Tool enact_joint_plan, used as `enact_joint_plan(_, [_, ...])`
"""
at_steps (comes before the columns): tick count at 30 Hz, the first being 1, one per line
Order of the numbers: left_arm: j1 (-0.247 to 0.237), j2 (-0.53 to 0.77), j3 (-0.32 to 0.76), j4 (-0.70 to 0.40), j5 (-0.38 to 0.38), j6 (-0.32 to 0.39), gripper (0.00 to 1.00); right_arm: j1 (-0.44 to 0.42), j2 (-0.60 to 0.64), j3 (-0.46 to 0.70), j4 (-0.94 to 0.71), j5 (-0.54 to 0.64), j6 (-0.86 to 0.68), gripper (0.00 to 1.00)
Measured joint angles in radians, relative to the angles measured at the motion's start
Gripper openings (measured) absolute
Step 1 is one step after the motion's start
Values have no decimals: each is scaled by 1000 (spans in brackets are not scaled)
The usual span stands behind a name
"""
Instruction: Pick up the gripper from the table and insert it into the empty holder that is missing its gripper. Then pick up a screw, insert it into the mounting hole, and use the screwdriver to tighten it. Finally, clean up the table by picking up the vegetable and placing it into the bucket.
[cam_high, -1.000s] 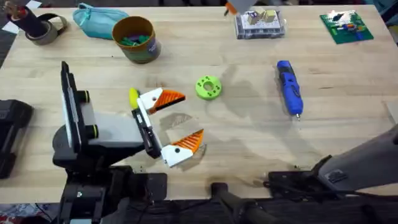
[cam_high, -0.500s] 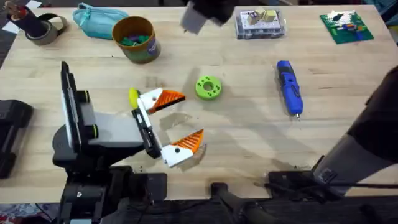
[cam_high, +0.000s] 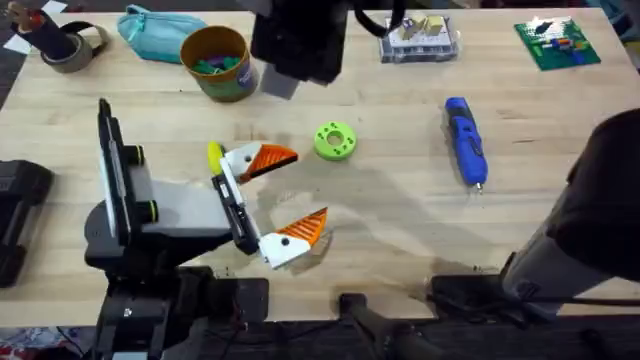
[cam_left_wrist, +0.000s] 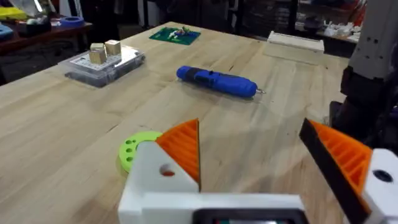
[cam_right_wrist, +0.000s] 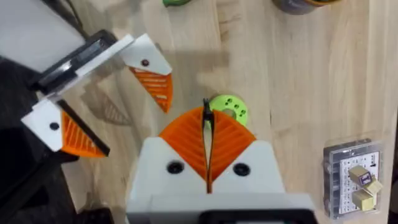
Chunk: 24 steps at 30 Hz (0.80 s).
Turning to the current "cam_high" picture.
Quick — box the green disc with holes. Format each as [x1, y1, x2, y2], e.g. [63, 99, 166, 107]
[313, 120, 359, 163]

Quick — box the black upright wrist plate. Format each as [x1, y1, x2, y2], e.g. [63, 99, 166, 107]
[96, 97, 133, 247]

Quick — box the green board with blocks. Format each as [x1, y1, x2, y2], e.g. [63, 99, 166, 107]
[513, 16, 603, 72]

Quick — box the grey tape roll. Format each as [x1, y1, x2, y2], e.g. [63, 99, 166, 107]
[39, 21, 110, 75]

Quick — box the brown tub with toys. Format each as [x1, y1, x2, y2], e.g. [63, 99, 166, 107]
[179, 25, 260, 104]

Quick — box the blue electric screwdriver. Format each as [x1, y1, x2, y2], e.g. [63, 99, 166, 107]
[442, 96, 490, 195]

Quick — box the yellow toy vegetable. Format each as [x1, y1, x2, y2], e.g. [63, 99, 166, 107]
[206, 140, 227, 177]

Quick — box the black case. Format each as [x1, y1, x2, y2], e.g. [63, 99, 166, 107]
[0, 159, 55, 290]

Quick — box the black cable loop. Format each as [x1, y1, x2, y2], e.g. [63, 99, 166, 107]
[352, 0, 407, 40]

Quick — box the white paper sheet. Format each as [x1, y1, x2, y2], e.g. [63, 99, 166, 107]
[1, 0, 69, 55]

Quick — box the teal zip pouch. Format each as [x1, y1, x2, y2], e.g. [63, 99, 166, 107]
[116, 4, 209, 65]

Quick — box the black rail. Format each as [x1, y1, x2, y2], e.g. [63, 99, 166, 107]
[164, 291, 640, 360]

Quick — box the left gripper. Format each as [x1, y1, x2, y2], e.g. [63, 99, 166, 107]
[122, 141, 330, 271]

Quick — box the dark handled tool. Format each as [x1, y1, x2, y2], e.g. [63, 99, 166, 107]
[6, 1, 77, 62]

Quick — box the clear box with blocks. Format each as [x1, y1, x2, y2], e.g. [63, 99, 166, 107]
[378, 13, 460, 65]

